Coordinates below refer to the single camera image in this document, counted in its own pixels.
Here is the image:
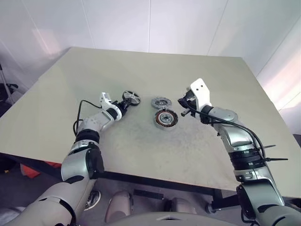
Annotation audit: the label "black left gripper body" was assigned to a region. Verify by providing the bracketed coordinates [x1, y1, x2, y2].
[112, 100, 127, 114]

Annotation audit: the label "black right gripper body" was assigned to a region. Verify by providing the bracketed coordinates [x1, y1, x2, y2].
[179, 89, 197, 112]

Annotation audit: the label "black spoked rotor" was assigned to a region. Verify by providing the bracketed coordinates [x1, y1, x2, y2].
[122, 90, 142, 106]

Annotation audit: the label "round motor housing copper windings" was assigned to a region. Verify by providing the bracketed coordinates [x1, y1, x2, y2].
[154, 109, 179, 129]

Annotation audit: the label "black flat bar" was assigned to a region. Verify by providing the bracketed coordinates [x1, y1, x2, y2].
[133, 189, 165, 201]

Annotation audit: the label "grey sneaker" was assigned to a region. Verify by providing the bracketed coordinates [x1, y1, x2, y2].
[83, 190, 102, 211]

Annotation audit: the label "grey robot torso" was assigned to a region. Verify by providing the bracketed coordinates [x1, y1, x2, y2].
[103, 211, 245, 226]

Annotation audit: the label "orange object under table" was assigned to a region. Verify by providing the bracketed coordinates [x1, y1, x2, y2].
[20, 161, 62, 179]

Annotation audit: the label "black equipment at left edge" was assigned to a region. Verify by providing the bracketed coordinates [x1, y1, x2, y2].
[0, 63, 19, 104]

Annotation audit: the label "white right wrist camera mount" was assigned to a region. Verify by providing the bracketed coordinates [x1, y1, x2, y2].
[190, 78, 212, 111]

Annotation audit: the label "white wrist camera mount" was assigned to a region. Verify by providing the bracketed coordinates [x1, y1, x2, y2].
[190, 78, 212, 111]
[99, 92, 122, 120]

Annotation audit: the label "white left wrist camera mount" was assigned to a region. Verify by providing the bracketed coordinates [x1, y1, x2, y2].
[99, 92, 122, 120]

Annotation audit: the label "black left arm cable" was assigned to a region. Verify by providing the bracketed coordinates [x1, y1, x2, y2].
[73, 100, 104, 137]

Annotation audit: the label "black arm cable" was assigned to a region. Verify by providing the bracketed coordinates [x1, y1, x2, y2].
[73, 100, 104, 137]
[184, 97, 268, 165]

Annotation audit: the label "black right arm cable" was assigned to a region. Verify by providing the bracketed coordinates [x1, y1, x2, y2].
[184, 97, 268, 165]

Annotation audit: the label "black table frame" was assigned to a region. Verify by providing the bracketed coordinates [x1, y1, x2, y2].
[0, 152, 301, 212]

